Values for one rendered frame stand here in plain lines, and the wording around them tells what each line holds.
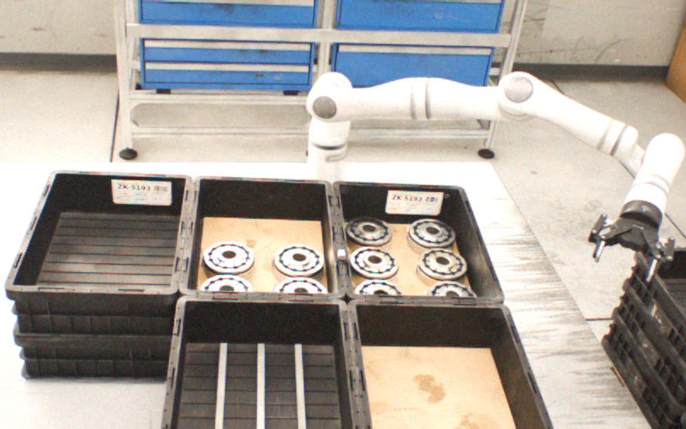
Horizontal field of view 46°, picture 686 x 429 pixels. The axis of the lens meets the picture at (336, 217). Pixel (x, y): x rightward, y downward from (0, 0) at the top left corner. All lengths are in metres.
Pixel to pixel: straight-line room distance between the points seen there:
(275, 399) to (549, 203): 2.44
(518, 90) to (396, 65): 1.89
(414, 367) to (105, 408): 0.57
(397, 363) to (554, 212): 2.20
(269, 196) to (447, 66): 1.99
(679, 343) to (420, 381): 0.98
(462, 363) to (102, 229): 0.81
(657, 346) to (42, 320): 1.59
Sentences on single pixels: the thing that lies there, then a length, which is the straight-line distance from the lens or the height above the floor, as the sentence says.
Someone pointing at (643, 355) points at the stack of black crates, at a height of 0.37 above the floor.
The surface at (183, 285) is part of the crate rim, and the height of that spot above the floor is 0.93.
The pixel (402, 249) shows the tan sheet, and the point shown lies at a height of 0.83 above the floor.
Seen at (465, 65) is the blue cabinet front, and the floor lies 0.46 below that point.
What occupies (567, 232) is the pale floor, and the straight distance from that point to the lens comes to 3.51.
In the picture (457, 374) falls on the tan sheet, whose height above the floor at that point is 0.83.
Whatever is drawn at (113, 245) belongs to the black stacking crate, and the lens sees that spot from 1.75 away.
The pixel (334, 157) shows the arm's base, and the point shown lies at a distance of 1.89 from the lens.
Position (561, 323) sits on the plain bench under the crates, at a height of 0.70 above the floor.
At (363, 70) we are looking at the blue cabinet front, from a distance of 3.56.
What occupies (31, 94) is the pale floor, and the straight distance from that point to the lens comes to 4.25.
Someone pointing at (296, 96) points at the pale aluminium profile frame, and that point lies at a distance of 3.54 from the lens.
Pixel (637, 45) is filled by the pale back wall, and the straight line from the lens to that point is 5.05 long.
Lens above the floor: 1.87
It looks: 35 degrees down
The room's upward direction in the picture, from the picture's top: 7 degrees clockwise
